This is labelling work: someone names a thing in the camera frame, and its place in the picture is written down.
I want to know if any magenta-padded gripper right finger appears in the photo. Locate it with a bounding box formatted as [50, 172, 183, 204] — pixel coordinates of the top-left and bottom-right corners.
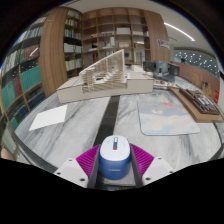
[129, 143, 175, 188]

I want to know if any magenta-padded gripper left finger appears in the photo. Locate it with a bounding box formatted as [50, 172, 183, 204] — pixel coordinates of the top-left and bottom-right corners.
[53, 143, 102, 190]

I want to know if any blue and white computer mouse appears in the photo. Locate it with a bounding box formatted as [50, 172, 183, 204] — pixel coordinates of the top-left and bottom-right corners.
[98, 134, 132, 180]

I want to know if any pale printed mouse pad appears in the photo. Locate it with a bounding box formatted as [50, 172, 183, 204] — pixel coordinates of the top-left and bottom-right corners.
[137, 99, 201, 136]

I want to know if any white paper sheet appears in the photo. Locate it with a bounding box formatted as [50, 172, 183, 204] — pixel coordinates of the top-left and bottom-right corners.
[28, 104, 69, 132]

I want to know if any wooden base board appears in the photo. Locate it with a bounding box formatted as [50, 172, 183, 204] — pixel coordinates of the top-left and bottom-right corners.
[168, 85, 224, 124]

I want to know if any dark brown architectural model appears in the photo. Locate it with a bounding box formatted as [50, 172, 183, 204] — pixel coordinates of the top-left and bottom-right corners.
[179, 87, 221, 116]

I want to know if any small model on white base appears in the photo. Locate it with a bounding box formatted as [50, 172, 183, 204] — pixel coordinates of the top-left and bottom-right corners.
[153, 78, 175, 90]

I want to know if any white architectural model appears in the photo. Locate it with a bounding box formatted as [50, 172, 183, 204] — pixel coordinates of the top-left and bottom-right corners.
[55, 48, 155, 104]

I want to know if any red floor sign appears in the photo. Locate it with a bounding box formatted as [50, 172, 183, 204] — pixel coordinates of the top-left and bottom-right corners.
[213, 89, 221, 105]

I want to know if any grey architectural model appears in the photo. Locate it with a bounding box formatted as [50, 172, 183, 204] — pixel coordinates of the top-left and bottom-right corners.
[143, 60, 181, 79]

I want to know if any bookshelf with books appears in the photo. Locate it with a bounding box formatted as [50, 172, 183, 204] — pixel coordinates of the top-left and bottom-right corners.
[0, 9, 83, 134]

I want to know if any group of small ceiling lights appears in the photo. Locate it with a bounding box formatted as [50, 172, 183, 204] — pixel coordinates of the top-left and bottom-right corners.
[174, 49, 215, 68]

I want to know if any long ceiling light strip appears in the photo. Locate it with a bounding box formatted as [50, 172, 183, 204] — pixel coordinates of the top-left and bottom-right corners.
[163, 22, 196, 42]

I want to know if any wooden shelf unit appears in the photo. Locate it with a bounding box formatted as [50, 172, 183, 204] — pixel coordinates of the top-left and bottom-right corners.
[81, 7, 172, 68]

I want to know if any wall sign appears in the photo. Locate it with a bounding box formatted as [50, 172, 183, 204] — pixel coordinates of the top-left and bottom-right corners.
[157, 38, 171, 50]

